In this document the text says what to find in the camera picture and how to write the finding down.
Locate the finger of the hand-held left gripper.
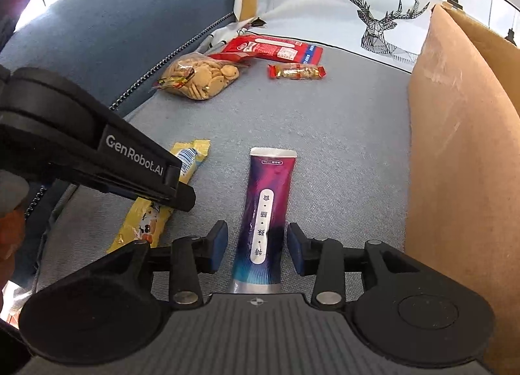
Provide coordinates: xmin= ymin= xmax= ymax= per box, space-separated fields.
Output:
xmin=101 ymin=165 xmax=197 ymax=212

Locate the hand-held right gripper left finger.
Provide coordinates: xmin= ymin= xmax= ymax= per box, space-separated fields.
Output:
xmin=121 ymin=220 xmax=229 ymax=306

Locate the yellow snack packet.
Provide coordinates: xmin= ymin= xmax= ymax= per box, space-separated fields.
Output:
xmin=106 ymin=139 xmax=211 ymax=254

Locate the blue sofa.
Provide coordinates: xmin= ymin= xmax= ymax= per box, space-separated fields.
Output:
xmin=0 ymin=0 xmax=238 ymax=298

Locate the brown cardboard box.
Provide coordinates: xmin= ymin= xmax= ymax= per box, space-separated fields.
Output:
xmin=406 ymin=3 xmax=520 ymax=375

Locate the deer printed sofa cover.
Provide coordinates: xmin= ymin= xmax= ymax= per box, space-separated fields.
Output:
xmin=24 ymin=0 xmax=520 ymax=306

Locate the clear bag of round biscuits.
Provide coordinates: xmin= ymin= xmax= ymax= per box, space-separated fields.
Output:
xmin=156 ymin=53 xmax=240 ymax=101

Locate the small red gold snack bar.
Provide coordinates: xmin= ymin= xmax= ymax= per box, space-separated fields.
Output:
xmin=267 ymin=64 xmax=327 ymax=80

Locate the long red snack packet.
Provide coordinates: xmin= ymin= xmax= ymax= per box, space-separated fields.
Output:
xmin=211 ymin=34 xmax=326 ymax=64

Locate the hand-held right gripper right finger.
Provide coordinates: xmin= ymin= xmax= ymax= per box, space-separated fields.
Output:
xmin=286 ymin=221 xmax=408 ymax=307

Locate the purple blue snack packet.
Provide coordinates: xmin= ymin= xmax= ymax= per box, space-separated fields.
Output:
xmin=227 ymin=147 xmax=298 ymax=294

